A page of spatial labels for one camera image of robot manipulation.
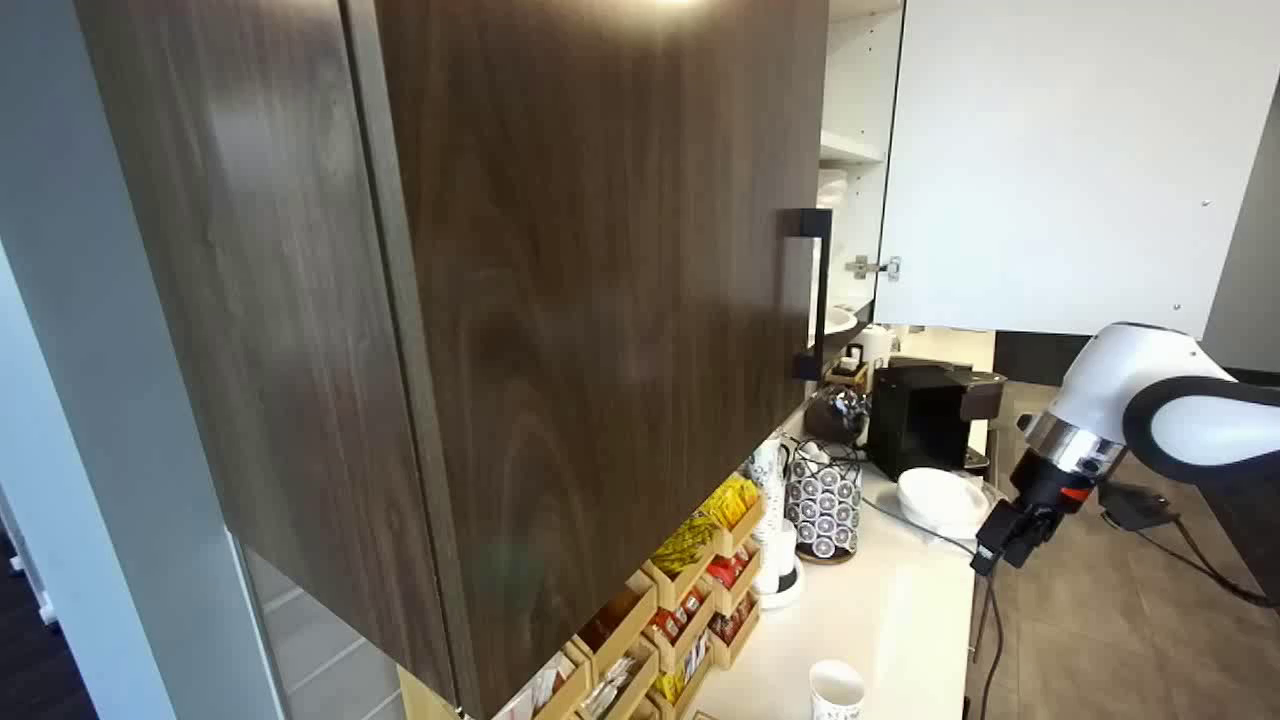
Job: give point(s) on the wooden tea bag rack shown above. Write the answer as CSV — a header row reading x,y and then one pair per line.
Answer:
x,y
693,587

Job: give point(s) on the black coffee machine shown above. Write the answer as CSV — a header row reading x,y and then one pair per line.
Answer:
x,y
923,419

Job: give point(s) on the white-lined open cupboard door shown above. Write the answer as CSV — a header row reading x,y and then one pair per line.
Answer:
x,y
1065,161

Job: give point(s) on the dark wood closed cupboard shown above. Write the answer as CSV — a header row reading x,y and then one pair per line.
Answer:
x,y
575,295

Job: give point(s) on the printed paper coffee cup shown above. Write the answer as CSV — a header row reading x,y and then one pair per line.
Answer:
x,y
836,688

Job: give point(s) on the white interior open cupboard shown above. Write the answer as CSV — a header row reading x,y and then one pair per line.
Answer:
x,y
853,121

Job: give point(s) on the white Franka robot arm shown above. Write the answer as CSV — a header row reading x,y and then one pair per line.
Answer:
x,y
1173,400

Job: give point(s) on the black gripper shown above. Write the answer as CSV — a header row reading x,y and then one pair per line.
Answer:
x,y
1053,501

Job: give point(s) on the small dark countertop appliance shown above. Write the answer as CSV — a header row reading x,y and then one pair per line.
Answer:
x,y
843,419

